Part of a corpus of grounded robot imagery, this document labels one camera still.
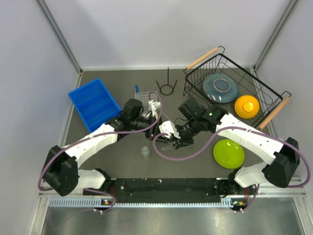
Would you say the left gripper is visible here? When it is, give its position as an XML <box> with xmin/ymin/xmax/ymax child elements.
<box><xmin>130</xmin><ymin>114</ymin><xmax>172</xmax><ymax>143</ymax></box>

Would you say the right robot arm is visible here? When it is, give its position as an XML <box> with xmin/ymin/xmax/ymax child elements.
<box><xmin>166</xmin><ymin>98</ymin><xmax>300</xmax><ymax>194</ymax></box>

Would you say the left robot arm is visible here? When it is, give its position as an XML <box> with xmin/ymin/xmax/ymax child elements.
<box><xmin>41</xmin><ymin>99</ymin><xmax>162</xmax><ymax>196</ymax></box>

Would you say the clear glass flask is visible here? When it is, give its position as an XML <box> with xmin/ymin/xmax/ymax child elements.
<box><xmin>140</xmin><ymin>146</ymin><xmax>151</xmax><ymax>161</ymax></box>

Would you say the clear test tube rack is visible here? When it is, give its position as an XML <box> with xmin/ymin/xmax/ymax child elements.
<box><xmin>134</xmin><ymin>92</ymin><xmax>158</xmax><ymax>106</ymax></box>

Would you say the green plate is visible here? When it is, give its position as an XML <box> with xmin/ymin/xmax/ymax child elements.
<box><xmin>213</xmin><ymin>139</ymin><xmax>245</xmax><ymax>169</ymax></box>

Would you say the blue ceramic plate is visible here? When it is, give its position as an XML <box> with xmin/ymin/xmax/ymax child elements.
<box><xmin>202</xmin><ymin>73</ymin><xmax>239</xmax><ymax>103</ymax></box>

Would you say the blue plastic bin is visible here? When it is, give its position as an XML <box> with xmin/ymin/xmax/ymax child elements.
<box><xmin>68</xmin><ymin>78</ymin><xmax>121</xmax><ymax>133</ymax></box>

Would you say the orange bowl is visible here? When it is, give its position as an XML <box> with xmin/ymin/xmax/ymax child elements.
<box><xmin>234</xmin><ymin>95</ymin><xmax>260</xmax><ymax>119</ymax></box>

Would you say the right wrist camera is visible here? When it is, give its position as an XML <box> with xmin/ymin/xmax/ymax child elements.
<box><xmin>159</xmin><ymin>120</ymin><xmax>180</xmax><ymax>139</ymax></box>

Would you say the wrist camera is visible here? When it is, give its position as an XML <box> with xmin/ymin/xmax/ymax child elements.
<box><xmin>159</xmin><ymin>120</ymin><xmax>180</xmax><ymax>139</ymax></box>
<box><xmin>148</xmin><ymin>100</ymin><xmax>161</xmax><ymax>117</ymax></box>

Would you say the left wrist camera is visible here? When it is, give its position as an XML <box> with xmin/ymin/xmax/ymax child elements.
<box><xmin>148</xmin><ymin>100</ymin><xmax>161</xmax><ymax>117</ymax></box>

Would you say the black wire ring stand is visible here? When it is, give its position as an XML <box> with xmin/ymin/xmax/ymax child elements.
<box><xmin>156</xmin><ymin>67</ymin><xmax>178</xmax><ymax>96</ymax></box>

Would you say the black wire dish rack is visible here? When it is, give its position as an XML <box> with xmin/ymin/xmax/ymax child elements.
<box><xmin>183</xmin><ymin>46</ymin><xmax>291</xmax><ymax>129</ymax></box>

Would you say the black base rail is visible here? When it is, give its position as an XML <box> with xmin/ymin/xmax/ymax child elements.
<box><xmin>109</xmin><ymin>178</ymin><xmax>230</xmax><ymax>204</ymax></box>

